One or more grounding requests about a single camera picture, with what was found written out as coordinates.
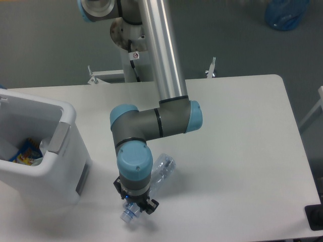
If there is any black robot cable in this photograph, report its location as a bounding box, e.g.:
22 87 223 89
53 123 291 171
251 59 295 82
127 39 141 83

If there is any blue plastic bag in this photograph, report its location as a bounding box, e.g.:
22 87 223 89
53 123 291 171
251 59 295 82
264 0 310 31

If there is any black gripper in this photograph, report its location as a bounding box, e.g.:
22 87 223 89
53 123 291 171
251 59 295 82
113 177 159 215

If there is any white frame at right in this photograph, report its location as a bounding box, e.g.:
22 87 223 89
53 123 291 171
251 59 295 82
298 86 322 134

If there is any white paper trash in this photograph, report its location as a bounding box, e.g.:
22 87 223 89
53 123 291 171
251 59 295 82
31 137 51 166

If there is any clear plastic bottle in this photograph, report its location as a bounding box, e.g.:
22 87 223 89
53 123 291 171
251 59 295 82
120 154 176 223

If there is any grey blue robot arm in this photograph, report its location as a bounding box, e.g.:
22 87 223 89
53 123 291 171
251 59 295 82
78 1 203 214

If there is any white trash can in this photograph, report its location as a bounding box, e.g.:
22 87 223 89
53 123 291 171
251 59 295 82
1 89 92 206

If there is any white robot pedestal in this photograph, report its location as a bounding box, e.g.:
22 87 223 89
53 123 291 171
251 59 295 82
110 18 154 82

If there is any black device at edge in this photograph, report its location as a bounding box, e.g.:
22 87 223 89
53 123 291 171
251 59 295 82
305 204 322 231

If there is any white pedestal foot bracket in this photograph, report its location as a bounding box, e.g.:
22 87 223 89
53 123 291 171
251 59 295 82
87 65 125 85

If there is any blue yellow snack wrapper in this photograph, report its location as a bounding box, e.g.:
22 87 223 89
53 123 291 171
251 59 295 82
9 138 42 166

